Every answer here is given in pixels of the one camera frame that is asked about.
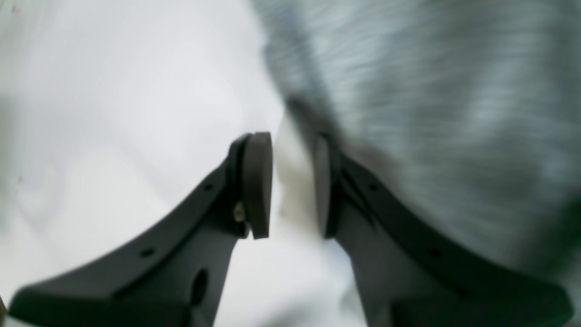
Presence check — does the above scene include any grey t-shirt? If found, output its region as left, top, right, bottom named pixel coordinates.
left=252, top=0, right=580, bottom=293

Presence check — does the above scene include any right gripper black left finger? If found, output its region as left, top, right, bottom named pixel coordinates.
left=9, top=132, right=273, bottom=327

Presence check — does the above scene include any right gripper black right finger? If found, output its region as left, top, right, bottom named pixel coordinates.
left=314, top=134, right=573, bottom=327

